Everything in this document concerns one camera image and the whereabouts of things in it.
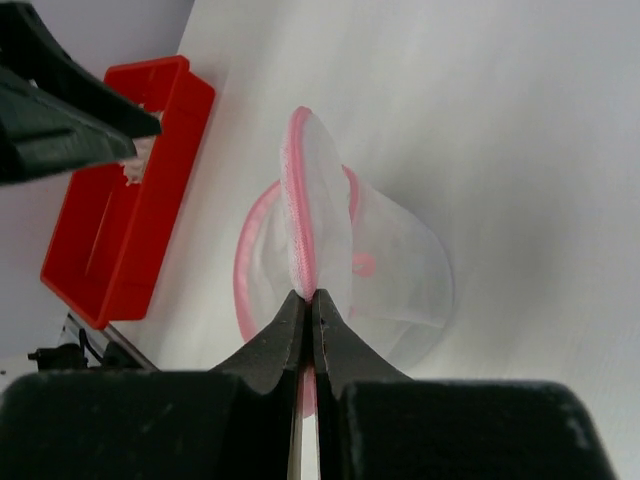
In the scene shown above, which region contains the white mesh laundry bag pink trim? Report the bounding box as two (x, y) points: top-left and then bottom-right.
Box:
(233, 106), (454, 371)

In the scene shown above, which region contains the pink lace bra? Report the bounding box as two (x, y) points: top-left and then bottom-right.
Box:
(119, 135), (157, 187)

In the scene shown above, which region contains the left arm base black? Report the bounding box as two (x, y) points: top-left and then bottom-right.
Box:
(27, 343), (120, 372)

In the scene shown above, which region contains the red plastic bin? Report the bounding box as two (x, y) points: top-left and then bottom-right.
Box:
(41, 55), (215, 329)

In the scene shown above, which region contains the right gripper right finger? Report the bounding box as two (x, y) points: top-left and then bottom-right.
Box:
(311, 290), (615, 479)

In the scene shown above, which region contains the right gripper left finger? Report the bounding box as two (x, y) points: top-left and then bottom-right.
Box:
(1, 294), (306, 479)

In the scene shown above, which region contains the aluminium mounting rail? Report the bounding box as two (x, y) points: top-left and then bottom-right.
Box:
(60, 312), (158, 371)

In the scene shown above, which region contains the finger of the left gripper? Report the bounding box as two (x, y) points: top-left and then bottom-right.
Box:
(1, 68), (136, 185)
(1, 2), (161, 139)

